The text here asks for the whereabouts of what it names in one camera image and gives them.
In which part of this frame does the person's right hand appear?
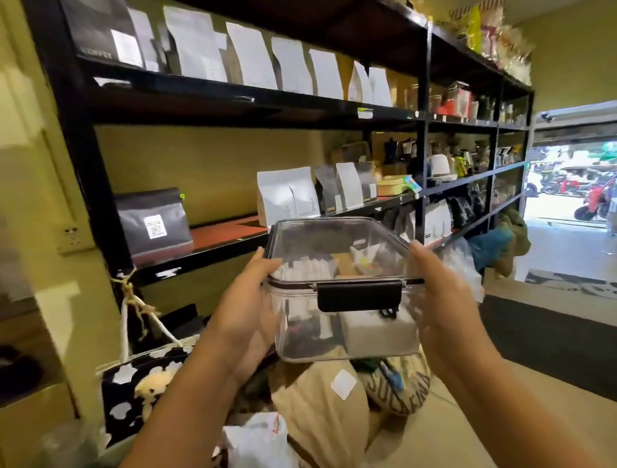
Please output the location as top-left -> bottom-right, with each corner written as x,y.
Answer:
408,240 -> 502,378

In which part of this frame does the person's left hand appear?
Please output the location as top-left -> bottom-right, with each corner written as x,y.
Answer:
204,246 -> 284,386

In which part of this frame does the clear plastic storage box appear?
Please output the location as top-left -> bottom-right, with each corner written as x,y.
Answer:
264,279 -> 427,364

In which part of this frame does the white boxed power bank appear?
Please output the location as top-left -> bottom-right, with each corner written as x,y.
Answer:
339,308 -> 419,357

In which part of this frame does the stack of brown cardboard cards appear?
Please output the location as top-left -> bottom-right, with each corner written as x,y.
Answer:
332,253 -> 362,278

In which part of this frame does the clear lid with black latches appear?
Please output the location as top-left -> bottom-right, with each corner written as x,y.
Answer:
264,217 -> 426,313

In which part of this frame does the black metal shelf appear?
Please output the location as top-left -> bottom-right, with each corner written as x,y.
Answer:
21,0 -> 536,290

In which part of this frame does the person's right forearm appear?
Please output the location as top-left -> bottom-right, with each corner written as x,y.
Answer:
433,352 -> 608,468

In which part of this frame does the person's left forearm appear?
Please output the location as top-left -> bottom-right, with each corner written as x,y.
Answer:
120,356 -> 251,468

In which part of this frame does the red box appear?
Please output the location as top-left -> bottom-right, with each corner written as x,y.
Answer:
438,82 -> 473,119

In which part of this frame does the clear plastic bag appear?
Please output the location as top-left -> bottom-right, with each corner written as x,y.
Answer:
441,236 -> 485,305

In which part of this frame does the teal fabric sack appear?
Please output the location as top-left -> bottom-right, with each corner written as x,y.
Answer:
467,226 -> 517,273

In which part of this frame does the printed burlap sack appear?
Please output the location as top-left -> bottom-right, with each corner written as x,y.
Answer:
359,346 -> 433,417

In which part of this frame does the black floor mat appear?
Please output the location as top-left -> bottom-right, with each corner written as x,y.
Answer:
477,294 -> 617,404

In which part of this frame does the white stand-up pouch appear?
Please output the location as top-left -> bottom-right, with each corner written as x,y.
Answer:
287,166 -> 321,219
256,168 -> 296,228
335,162 -> 365,211

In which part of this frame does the black coffee bag white label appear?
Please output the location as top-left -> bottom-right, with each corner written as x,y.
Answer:
60,0 -> 145,68
114,186 -> 195,269

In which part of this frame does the white plastic bag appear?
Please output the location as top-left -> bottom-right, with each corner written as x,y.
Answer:
221,412 -> 300,468

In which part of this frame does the plain tan burlap sack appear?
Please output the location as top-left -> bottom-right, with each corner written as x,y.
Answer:
269,359 -> 372,468

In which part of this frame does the yellow flat tin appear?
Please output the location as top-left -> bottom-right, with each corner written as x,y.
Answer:
375,175 -> 411,197

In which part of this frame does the white coffee appliance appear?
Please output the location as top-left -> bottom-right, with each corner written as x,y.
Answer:
429,153 -> 458,183

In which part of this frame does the black white patterned tote bag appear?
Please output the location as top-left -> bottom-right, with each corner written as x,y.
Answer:
96,269 -> 201,449

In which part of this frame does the grey stand-up pouch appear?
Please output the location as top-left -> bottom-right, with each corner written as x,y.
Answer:
313,165 -> 344,215
355,161 -> 379,203

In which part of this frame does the red motorcycle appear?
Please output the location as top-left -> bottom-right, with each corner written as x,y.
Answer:
573,178 -> 617,222

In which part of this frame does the row of white coffee pouches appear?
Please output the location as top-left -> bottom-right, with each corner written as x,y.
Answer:
127,4 -> 394,108

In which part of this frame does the pile of packaged goods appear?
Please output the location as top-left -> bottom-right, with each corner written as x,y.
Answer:
451,0 -> 533,86

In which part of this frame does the beige wall socket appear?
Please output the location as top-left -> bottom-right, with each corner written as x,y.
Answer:
57,222 -> 96,257

